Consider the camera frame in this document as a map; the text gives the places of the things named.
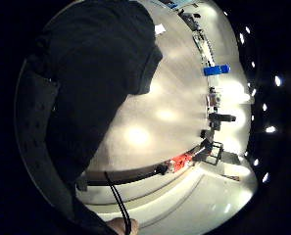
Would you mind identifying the white paper sheet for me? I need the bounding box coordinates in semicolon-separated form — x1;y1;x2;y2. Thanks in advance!
154;23;168;36

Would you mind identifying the black equipment pile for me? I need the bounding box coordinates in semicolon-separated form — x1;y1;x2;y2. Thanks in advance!
176;7;203;32

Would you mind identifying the row of grey equipment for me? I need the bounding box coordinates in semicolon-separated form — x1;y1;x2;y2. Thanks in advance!
192;29;217;67

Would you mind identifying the blue box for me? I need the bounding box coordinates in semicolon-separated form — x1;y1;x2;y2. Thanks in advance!
203;64;232;77

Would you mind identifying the small red white device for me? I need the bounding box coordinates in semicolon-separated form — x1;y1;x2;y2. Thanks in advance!
207;87;222;110

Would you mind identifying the red and white object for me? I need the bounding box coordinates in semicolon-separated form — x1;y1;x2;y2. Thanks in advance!
170;153;194;172

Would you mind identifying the black device on stand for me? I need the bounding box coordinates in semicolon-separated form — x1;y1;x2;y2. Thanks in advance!
208;112;238;132

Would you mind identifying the group of ceiling lamps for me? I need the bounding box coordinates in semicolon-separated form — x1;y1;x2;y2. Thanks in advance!
237;24;284;184

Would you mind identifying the thin black cable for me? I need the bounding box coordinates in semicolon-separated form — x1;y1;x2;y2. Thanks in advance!
103;170;133;235

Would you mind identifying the black metal frame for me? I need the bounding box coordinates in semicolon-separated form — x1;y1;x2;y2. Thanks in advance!
197;139;225;166

